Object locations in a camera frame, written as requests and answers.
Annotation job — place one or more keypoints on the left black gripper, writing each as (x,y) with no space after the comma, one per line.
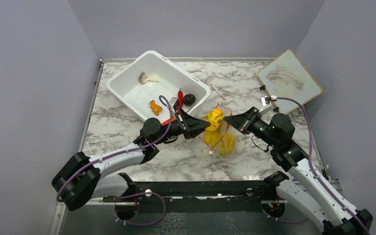
(196,127)

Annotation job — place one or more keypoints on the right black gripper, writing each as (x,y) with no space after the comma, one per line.
(244,121)

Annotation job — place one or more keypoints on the clear zip bag orange zipper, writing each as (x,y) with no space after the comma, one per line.
(224,129)

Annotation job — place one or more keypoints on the large yellow banana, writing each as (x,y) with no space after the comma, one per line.
(215,117)

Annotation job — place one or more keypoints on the yellow bell pepper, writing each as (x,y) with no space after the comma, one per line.
(226,145)

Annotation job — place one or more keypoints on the small yellow banana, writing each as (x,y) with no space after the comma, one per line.
(213,138)

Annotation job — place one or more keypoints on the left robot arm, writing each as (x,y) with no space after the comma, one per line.
(80,179)

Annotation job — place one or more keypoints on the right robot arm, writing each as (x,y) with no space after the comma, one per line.
(319,201)

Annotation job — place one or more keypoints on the small orange food piece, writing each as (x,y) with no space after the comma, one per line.
(156,109)

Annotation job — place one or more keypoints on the orange carrot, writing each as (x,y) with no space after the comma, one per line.
(167,121)

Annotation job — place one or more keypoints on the dark brown round fruit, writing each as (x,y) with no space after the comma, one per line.
(189,99)

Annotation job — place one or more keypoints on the white marker pink cap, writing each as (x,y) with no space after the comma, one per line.
(218,92)

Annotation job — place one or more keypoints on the red chili pepper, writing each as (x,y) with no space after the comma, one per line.
(180,100)

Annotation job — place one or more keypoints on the white plastic bin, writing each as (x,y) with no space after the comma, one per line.
(136,96)

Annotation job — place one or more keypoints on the beige mushroom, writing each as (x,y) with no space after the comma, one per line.
(144,78)

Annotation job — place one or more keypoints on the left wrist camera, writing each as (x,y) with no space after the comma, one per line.
(174,102)

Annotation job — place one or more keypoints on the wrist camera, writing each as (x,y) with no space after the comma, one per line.
(268,104)
(174,102)

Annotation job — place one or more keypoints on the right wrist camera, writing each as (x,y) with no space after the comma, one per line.
(268,104)

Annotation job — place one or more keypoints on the small whiteboard wooden frame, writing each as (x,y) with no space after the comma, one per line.
(286,76)

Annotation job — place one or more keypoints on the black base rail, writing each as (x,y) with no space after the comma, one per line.
(199,196)

